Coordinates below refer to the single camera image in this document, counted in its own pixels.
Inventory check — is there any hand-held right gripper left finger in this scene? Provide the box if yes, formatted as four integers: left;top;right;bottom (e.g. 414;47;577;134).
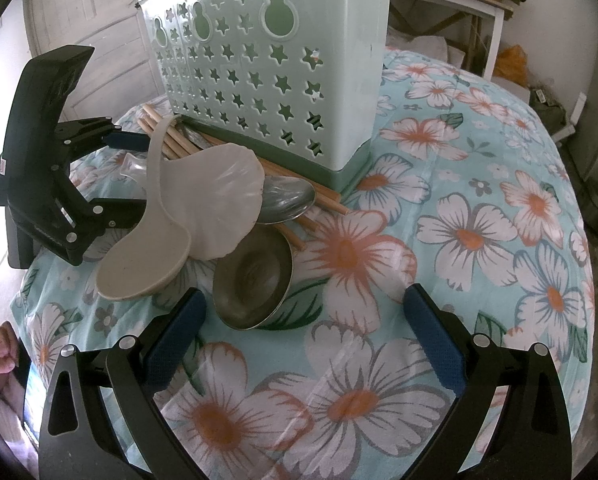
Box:
38;287;208;480

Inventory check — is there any bundle of wooden chopsticks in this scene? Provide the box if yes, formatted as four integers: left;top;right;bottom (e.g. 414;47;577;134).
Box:
138;103;352;251

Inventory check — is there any white sack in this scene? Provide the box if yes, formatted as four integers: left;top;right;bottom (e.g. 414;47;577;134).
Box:
386;30;460;63

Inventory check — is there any person's left forearm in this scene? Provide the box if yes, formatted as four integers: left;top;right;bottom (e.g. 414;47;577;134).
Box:
0;385;27;442

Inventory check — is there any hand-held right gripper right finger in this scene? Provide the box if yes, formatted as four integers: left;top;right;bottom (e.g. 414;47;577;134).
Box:
403;282;574;480

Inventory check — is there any stainless steel ladle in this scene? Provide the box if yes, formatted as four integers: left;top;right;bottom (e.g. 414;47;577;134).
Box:
213;230;294;331

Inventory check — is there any white plastic rice paddle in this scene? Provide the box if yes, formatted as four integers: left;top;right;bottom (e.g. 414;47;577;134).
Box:
95;115;196;302

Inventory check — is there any orange plastic bag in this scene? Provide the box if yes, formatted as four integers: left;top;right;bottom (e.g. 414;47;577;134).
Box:
494;44;528;78

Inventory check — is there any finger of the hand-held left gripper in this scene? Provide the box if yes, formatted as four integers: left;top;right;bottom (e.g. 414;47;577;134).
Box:
66;197;147;266
54;116;152;162

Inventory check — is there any stainless steel spoon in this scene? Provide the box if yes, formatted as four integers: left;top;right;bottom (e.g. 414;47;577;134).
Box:
255;174;316;225

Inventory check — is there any floral blanket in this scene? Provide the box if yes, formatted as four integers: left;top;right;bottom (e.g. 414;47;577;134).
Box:
9;45;597;480

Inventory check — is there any clear plastic spoon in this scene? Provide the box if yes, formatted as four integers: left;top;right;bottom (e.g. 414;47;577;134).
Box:
119;152;154;198

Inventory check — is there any white shell-shaped spoon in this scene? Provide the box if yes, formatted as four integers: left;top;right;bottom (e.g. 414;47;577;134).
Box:
161;142;266;261

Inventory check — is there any grey-green bag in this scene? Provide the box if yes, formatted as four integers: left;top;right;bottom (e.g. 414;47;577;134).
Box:
529;85;567;131

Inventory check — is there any dark round pot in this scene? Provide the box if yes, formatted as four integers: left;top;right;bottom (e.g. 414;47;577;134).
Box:
581;180;598;235

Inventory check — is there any green plastic utensil holder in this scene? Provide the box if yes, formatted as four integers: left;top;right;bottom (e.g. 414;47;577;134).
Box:
138;0;392;196

